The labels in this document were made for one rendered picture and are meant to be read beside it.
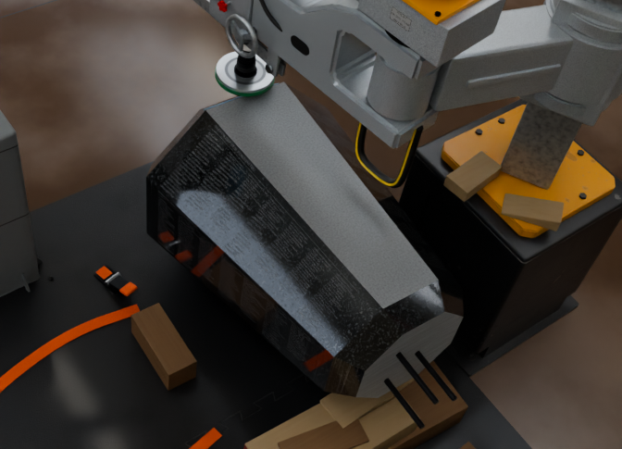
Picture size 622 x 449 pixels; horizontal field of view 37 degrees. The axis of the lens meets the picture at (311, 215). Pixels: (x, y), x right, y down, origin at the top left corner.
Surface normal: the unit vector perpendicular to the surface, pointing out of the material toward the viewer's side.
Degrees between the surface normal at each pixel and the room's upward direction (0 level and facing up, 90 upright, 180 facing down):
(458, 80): 90
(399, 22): 90
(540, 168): 90
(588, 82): 90
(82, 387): 0
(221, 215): 45
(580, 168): 0
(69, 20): 0
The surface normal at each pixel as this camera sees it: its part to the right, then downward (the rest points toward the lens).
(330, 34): -0.72, 0.47
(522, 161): -0.40, 0.67
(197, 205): -0.46, -0.16
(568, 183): 0.13, -0.63
